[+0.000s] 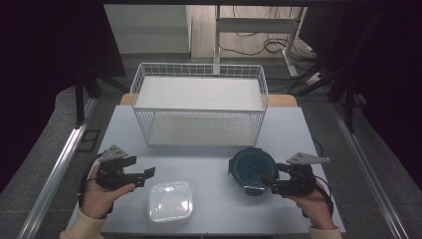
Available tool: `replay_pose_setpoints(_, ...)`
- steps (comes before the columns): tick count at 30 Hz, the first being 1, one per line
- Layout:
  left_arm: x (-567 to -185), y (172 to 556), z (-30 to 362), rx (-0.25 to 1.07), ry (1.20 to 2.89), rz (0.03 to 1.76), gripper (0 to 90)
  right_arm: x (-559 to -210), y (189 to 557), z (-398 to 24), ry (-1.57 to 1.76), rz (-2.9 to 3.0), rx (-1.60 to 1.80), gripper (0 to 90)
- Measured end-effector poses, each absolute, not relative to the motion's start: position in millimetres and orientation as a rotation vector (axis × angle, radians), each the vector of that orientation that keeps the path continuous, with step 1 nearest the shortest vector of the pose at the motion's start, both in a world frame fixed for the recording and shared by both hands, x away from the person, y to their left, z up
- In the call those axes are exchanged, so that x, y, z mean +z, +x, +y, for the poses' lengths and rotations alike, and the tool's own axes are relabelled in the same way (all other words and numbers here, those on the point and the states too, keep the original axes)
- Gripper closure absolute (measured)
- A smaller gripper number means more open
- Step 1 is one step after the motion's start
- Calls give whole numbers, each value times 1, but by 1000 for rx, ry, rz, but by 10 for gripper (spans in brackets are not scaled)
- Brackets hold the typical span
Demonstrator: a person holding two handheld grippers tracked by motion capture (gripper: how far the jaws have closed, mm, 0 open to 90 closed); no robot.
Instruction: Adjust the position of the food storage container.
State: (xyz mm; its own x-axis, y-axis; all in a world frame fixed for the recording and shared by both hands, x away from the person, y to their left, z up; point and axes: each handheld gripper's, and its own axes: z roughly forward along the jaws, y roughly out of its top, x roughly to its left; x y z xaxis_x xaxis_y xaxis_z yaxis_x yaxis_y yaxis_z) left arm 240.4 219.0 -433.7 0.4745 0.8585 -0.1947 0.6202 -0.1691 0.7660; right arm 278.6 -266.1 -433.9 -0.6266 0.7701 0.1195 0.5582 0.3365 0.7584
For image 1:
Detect metal floor rail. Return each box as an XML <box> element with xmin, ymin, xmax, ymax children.
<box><xmin>329</xmin><ymin>101</ymin><xmax>409</xmax><ymax>239</ymax></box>
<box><xmin>16</xmin><ymin>98</ymin><xmax>99</xmax><ymax>239</ymax></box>

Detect person's right hand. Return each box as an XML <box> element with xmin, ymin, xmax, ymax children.
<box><xmin>282</xmin><ymin>186</ymin><xmax>334</xmax><ymax>231</ymax></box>

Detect person's left hand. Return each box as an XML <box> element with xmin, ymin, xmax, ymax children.
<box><xmin>81</xmin><ymin>163</ymin><xmax>137</xmax><ymax>220</ymax></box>

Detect white square lidded container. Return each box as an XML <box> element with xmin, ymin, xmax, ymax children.
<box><xmin>147</xmin><ymin>179</ymin><xmax>194</xmax><ymax>224</ymax></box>

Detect black floor cables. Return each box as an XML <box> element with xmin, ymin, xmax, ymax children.
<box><xmin>218</xmin><ymin>4</ymin><xmax>317</xmax><ymax>58</ymax></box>

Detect light wooden table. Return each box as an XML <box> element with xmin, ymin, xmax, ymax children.
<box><xmin>118</xmin><ymin>93</ymin><xmax>299</xmax><ymax>108</ymax></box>

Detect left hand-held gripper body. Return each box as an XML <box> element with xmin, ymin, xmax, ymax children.
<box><xmin>95</xmin><ymin>143</ymin><xmax>137</xmax><ymax>191</ymax></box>

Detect dark curtain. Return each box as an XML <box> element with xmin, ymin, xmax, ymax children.
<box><xmin>298</xmin><ymin>0</ymin><xmax>422</xmax><ymax>190</ymax></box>
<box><xmin>0</xmin><ymin>0</ymin><xmax>127</xmax><ymax>193</ymax></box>

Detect white metal desk frame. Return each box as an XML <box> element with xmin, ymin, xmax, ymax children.
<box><xmin>213</xmin><ymin>4</ymin><xmax>308</xmax><ymax>78</ymax></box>

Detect black floor bracket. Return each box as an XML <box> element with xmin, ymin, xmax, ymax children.
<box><xmin>77</xmin><ymin>128</ymin><xmax>102</xmax><ymax>153</ymax></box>

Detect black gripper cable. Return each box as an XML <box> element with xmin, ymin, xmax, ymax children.
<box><xmin>78</xmin><ymin>152</ymin><xmax>105</xmax><ymax>209</ymax></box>
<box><xmin>313</xmin><ymin>174</ymin><xmax>334</xmax><ymax>218</ymax></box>

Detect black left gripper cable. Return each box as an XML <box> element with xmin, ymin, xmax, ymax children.
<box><xmin>78</xmin><ymin>152</ymin><xmax>105</xmax><ymax>209</ymax></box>

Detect dark blue round container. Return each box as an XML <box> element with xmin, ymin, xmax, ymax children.
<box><xmin>227</xmin><ymin>146</ymin><xmax>281</xmax><ymax>197</ymax></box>

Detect black metal stand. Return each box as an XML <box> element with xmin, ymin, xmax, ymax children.
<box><xmin>288</xmin><ymin>56</ymin><xmax>357</xmax><ymax>133</ymax></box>
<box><xmin>74</xmin><ymin>64</ymin><xmax>130</xmax><ymax>130</ymax></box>

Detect white wire shelf rack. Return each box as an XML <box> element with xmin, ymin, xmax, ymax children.
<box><xmin>129</xmin><ymin>62</ymin><xmax>270</xmax><ymax>148</ymax></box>

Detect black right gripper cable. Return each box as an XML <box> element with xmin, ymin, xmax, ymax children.
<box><xmin>313</xmin><ymin>174</ymin><xmax>334</xmax><ymax>218</ymax></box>

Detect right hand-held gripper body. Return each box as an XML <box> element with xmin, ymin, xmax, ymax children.
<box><xmin>282</xmin><ymin>151</ymin><xmax>331</xmax><ymax>196</ymax></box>

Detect white panel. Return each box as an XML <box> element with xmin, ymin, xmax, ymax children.
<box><xmin>103</xmin><ymin>4</ymin><xmax>193</xmax><ymax>55</ymax></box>

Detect white power strip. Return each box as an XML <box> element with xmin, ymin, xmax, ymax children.
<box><xmin>305</xmin><ymin>72</ymin><xmax>323</xmax><ymax>86</ymax></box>

